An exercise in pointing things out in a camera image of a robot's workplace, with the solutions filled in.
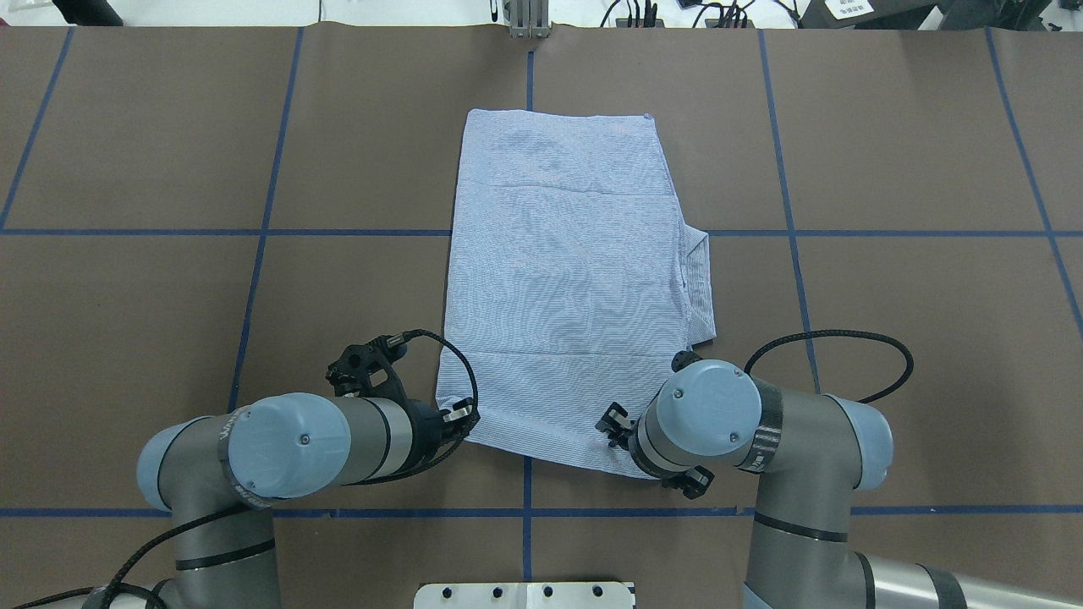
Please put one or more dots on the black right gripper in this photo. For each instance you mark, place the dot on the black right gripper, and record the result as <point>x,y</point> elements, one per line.
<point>612,420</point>

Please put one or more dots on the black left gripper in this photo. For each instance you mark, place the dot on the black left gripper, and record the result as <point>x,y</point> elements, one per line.
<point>425,427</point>

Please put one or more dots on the blue striped button shirt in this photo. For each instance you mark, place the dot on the blue striped button shirt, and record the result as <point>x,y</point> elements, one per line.
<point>573,280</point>

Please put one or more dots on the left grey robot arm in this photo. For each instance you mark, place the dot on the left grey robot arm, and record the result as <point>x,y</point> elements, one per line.
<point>220,476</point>

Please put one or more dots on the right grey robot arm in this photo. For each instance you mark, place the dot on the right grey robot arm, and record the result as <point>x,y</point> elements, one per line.
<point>811,454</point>

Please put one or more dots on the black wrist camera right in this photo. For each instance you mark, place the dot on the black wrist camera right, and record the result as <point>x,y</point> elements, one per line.
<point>684,359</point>

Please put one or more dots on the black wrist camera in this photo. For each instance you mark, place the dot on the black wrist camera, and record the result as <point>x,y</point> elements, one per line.
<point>366,370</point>
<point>684,359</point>

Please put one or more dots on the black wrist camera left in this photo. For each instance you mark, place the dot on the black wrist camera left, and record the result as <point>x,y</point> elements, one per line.
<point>366,370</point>

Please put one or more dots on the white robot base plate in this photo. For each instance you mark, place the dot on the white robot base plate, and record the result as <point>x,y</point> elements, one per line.
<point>567,594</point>

